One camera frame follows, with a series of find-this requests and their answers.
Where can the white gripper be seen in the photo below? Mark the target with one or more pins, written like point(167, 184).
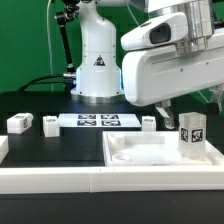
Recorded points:
point(150, 76)

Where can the white square table top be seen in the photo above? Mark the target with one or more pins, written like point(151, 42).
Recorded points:
point(136, 148)

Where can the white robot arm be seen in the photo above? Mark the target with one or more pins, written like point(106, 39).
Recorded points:
point(179, 50)

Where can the white sheet with tags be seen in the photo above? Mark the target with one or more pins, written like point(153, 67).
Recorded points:
point(98, 120)

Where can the white U-shaped fence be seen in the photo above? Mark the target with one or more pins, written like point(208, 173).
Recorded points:
point(109, 179)

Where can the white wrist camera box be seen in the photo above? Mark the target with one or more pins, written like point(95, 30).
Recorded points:
point(158, 31)

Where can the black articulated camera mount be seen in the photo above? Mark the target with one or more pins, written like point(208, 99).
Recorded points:
point(62, 18)

